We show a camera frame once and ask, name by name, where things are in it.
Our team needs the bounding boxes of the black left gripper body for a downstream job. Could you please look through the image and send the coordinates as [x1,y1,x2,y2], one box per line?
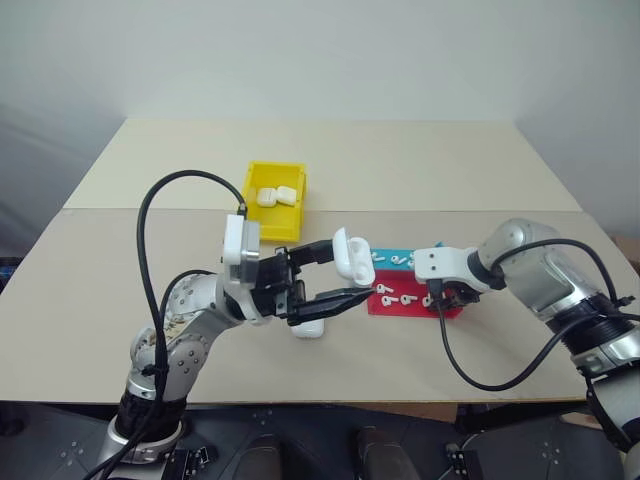
[249,245,307,325]

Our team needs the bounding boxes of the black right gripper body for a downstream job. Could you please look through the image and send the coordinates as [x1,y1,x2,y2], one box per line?
[443,280,483,307]

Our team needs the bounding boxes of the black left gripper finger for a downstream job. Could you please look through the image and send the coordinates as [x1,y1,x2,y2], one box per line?
[288,239,337,268]
[288,286,377,327]

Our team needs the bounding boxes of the yellow plastic bin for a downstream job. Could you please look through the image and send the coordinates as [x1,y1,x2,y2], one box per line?
[241,160,312,243]

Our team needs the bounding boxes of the red flat tray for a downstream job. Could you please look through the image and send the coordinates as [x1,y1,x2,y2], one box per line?
[366,270,464,319]

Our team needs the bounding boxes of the blue flat tray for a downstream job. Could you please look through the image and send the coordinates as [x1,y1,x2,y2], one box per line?
[370,241,444,272]

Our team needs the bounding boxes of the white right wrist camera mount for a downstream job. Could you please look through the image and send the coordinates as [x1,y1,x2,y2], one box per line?
[413,245,482,295]

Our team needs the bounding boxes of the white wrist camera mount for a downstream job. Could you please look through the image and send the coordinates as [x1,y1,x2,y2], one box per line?
[221,213,263,290]
[413,245,482,295]

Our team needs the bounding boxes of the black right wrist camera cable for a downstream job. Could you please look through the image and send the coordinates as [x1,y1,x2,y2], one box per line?
[428,278,571,392]

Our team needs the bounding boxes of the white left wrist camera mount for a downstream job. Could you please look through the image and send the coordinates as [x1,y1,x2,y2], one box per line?
[221,213,263,290]

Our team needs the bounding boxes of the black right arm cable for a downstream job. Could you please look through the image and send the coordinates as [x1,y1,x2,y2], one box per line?
[491,237,640,322]

